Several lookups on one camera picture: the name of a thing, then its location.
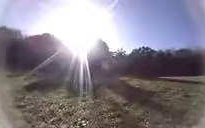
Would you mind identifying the grass verge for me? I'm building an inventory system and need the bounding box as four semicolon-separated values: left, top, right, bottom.
119;75;205;128

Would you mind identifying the wood of dark trees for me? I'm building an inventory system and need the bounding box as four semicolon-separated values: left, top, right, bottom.
0;25;205;80

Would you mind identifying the grass field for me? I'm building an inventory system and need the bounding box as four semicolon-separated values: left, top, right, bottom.
0;70;151;128

